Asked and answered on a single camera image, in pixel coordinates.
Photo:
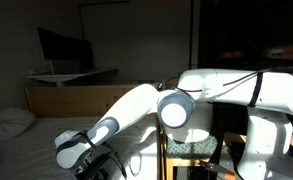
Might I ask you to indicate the white pillow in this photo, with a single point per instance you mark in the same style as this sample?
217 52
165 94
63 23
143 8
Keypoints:
6 125

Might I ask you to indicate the mattress with white sheet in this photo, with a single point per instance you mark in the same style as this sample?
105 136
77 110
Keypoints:
29 156

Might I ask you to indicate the white desk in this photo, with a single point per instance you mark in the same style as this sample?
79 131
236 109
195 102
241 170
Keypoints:
69 75

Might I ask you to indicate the black computer monitor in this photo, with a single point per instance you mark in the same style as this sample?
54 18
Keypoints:
66 48

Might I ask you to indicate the white woven laundry basket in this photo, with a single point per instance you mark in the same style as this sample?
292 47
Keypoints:
199 123

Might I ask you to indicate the wooden chair with dotted cushion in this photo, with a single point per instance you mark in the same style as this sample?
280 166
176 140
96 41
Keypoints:
189 148

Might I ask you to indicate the orange and black clamp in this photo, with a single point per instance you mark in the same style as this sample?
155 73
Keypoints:
219 168

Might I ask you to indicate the small white desk item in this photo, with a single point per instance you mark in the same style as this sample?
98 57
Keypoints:
37 71

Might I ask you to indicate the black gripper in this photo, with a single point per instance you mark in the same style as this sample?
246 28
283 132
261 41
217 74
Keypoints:
97 168

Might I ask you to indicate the wooden bed footboard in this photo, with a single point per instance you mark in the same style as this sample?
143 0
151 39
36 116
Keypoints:
69 100

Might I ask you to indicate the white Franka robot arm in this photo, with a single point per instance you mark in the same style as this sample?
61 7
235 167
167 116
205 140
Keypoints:
202 93

